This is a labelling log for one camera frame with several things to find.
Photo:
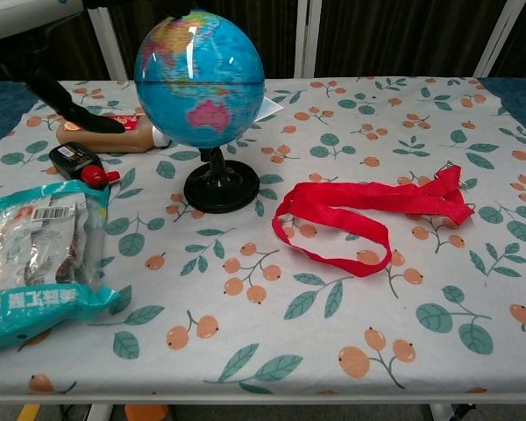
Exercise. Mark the grey metal frame post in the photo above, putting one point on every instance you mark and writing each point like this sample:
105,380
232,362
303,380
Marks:
307,39
497,41
111,48

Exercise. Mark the yellow floor tape strip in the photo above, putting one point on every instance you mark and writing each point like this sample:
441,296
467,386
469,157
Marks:
28,413

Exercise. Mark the small black bottle red cap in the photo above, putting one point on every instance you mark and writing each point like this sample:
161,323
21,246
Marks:
70,158

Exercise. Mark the teal clear snack bag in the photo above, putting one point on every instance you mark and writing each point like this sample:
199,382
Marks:
26,237

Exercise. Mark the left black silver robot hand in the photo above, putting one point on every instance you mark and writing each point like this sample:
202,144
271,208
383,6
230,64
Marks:
87,119

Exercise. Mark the picture postcard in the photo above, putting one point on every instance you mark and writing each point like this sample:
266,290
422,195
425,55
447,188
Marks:
269,107

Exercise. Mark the floral leaf print tablecloth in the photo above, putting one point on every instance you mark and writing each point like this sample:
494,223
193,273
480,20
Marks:
289,307

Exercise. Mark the brown drink bottle red label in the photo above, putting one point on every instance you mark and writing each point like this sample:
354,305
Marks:
127,141

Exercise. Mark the blue globe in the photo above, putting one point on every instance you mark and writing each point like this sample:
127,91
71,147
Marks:
201,87

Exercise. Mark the white table leg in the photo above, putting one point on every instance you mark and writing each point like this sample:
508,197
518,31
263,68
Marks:
100,413
442,413

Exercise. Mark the orange object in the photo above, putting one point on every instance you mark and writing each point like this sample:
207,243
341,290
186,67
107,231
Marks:
147,413

